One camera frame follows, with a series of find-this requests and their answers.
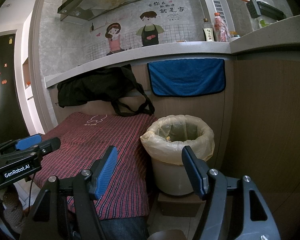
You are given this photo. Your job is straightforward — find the grey trash bin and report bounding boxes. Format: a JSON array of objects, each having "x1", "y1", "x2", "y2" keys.
[{"x1": 150, "y1": 155, "x2": 195, "y2": 196}]

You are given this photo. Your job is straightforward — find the red plaid cloth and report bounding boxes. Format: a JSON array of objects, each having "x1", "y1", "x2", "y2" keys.
[{"x1": 30, "y1": 112, "x2": 158, "y2": 221}]

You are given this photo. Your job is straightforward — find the soy sauce bottle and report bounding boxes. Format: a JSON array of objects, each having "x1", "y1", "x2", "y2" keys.
[{"x1": 202, "y1": 18, "x2": 215, "y2": 42}]

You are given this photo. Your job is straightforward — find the black cable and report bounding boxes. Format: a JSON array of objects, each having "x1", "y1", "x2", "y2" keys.
[{"x1": 27, "y1": 172, "x2": 36, "y2": 214}]

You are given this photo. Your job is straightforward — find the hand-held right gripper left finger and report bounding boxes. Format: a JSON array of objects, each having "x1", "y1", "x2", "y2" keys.
[{"x1": 20, "y1": 145, "x2": 118, "y2": 240}]

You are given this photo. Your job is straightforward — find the cartoon couple wall sticker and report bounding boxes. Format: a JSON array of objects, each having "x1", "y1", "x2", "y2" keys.
[{"x1": 77, "y1": 0, "x2": 198, "y2": 65}]

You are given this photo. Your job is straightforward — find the red wrapped plastic bottle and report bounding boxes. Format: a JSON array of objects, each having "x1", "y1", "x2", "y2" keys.
[{"x1": 213, "y1": 12, "x2": 229, "y2": 42}]

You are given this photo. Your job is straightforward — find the grey counter ledge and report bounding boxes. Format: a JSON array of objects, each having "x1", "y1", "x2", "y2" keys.
[{"x1": 44, "y1": 14, "x2": 300, "y2": 89}]

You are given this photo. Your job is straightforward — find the person's leg in jeans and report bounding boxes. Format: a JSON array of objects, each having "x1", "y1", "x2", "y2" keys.
[{"x1": 100, "y1": 216, "x2": 150, "y2": 240}]

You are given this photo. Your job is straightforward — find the lined trash bin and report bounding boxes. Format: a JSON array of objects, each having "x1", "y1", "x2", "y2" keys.
[{"x1": 140, "y1": 114, "x2": 215, "y2": 167}]

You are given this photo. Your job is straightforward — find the black perforated utensil holder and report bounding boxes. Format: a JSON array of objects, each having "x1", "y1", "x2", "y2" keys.
[{"x1": 245, "y1": 0, "x2": 262, "y2": 19}]

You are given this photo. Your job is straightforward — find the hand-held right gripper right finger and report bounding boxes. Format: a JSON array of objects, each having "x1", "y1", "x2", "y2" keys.
[{"x1": 181, "y1": 145, "x2": 282, "y2": 240}]

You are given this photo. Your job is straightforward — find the black fabric bag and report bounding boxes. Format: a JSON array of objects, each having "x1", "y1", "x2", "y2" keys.
[{"x1": 57, "y1": 64, "x2": 155, "y2": 117}]

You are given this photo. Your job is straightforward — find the black wall rack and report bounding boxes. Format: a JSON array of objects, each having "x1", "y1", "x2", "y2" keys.
[{"x1": 257, "y1": 1, "x2": 287, "y2": 20}]

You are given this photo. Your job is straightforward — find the brown wooden box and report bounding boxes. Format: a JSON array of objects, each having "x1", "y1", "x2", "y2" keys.
[{"x1": 157, "y1": 191, "x2": 203, "y2": 218}]

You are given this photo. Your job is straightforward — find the glass range hood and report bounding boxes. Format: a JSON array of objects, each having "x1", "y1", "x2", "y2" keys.
[{"x1": 57, "y1": 0, "x2": 160, "y2": 22}]

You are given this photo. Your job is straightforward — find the blue towel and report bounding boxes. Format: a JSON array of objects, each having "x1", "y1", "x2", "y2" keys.
[{"x1": 147, "y1": 58, "x2": 227, "y2": 97}]

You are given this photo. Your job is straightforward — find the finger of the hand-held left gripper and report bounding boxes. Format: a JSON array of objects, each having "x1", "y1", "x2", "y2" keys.
[
  {"x1": 0, "y1": 134, "x2": 42, "y2": 157},
  {"x1": 0, "y1": 137, "x2": 61, "y2": 164}
]

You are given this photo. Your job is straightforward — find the black door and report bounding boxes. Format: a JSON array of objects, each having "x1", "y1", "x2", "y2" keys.
[{"x1": 0, "y1": 34, "x2": 30, "y2": 145}]

